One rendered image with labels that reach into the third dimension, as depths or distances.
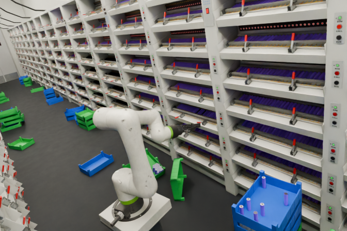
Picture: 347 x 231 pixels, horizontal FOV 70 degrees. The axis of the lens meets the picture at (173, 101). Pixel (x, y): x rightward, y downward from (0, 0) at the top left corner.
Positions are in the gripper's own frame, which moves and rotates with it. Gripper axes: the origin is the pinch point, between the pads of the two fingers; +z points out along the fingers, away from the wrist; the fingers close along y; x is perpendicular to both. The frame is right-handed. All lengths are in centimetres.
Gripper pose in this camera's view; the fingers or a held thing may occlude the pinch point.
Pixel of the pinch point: (196, 125)
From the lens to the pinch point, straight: 190.8
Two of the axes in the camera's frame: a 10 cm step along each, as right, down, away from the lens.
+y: 6.2, 1.7, -7.7
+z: 7.8, -1.2, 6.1
